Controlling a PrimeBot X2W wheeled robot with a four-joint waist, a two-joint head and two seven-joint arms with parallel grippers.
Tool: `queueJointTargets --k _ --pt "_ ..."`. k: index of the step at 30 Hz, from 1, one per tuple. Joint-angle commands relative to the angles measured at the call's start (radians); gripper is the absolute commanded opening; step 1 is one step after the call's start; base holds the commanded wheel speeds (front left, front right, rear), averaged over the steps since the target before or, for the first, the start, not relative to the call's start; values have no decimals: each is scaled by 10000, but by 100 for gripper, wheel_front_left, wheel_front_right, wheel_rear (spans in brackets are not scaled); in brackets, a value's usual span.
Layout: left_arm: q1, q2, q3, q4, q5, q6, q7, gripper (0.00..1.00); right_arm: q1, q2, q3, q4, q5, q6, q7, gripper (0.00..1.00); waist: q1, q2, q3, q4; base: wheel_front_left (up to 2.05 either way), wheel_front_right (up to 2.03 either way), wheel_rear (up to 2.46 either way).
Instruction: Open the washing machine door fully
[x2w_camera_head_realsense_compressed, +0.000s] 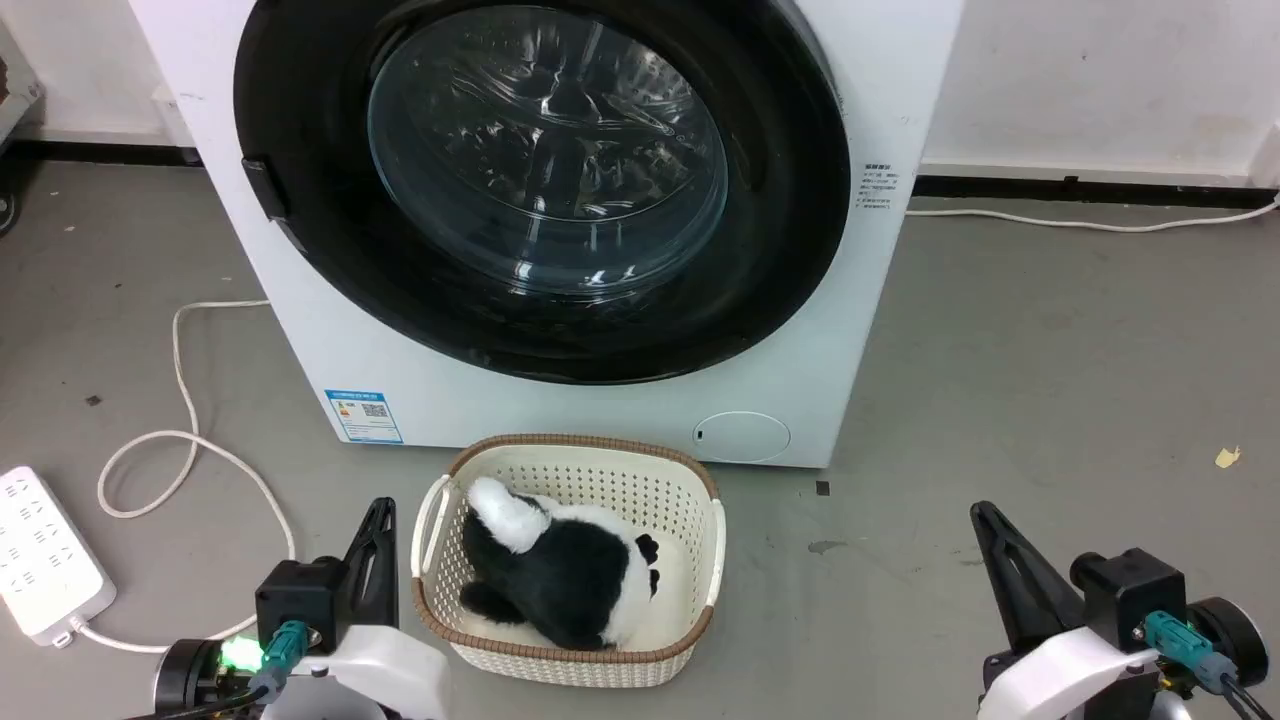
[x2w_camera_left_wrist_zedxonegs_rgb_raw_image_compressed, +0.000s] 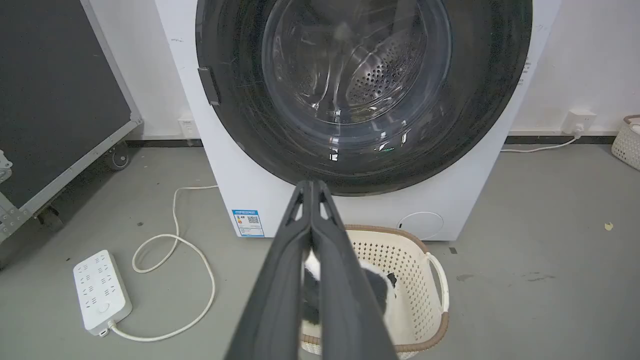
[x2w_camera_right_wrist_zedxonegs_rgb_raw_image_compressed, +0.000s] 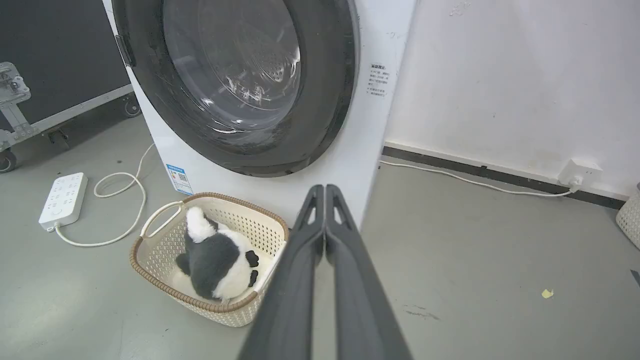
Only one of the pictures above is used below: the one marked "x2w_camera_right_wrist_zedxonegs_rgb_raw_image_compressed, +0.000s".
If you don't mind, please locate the round dark washing machine door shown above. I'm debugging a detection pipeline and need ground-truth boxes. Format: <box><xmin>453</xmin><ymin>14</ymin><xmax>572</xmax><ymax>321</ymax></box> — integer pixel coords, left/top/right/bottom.
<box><xmin>111</xmin><ymin>0</ymin><xmax>359</xmax><ymax>178</ymax></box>

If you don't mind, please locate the white cable along wall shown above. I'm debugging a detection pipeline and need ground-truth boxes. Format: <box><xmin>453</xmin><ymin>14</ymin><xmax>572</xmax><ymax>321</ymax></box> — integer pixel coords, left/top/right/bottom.
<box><xmin>379</xmin><ymin>159</ymin><xmax>574</xmax><ymax>198</ymax></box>

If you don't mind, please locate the black flight case on wheels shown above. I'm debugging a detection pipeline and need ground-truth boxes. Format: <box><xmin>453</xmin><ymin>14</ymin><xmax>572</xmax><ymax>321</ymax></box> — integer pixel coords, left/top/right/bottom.
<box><xmin>0</xmin><ymin>0</ymin><xmax>143</xmax><ymax>174</ymax></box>

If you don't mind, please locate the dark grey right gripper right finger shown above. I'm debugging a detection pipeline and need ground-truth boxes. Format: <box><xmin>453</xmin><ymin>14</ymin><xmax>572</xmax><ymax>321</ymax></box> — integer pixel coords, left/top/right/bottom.
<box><xmin>324</xmin><ymin>184</ymin><xmax>414</xmax><ymax>360</ymax></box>

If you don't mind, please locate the black and white plush toy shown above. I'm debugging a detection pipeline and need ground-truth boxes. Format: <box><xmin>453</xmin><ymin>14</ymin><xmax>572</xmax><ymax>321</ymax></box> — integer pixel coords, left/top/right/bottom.
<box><xmin>175</xmin><ymin>206</ymin><xmax>260</xmax><ymax>301</ymax></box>

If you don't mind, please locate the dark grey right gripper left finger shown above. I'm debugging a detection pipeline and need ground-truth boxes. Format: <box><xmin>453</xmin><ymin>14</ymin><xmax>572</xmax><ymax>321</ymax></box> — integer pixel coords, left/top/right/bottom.
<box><xmin>238</xmin><ymin>184</ymin><xmax>326</xmax><ymax>360</ymax></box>

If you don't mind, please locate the cream perforated basket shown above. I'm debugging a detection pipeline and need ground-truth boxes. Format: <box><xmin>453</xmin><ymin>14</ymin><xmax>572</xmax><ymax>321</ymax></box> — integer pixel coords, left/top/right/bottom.
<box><xmin>615</xmin><ymin>183</ymin><xmax>640</xmax><ymax>251</ymax></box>

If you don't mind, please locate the cream woven laundry basket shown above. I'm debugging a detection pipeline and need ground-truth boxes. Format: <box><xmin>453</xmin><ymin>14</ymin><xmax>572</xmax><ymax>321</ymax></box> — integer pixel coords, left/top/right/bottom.
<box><xmin>130</xmin><ymin>192</ymin><xmax>290</xmax><ymax>328</ymax></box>

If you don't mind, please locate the white wall plug adapter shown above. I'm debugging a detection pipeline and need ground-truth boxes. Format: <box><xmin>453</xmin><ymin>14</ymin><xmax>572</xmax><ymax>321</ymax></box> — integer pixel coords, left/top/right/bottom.
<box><xmin>558</xmin><ymin>158</ymin><xmax>604</xmax><ymax>193</ymax></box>

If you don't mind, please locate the white power strip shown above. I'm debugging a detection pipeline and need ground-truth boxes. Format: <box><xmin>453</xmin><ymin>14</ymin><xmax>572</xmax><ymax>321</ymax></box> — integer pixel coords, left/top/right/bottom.
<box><xmin>38</xmin><ymin>172</ymin><xmax>89</xmax><ymax>233</ymax></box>

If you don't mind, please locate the white power strip cable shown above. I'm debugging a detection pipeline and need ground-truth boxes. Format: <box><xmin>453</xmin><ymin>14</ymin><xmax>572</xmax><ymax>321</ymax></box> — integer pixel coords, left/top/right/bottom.
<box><xmin>54</xmin><ymin>142</ymin><xmax>157</xmax><ymax>248</ymax></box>

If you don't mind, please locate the white front-load washing machine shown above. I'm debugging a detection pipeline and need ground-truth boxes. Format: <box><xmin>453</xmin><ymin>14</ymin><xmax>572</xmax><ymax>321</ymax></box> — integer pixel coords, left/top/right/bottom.
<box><xmin>102</xmin><ymin>0</ymin><xmax>417</xmax><ymax>230</ymax></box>

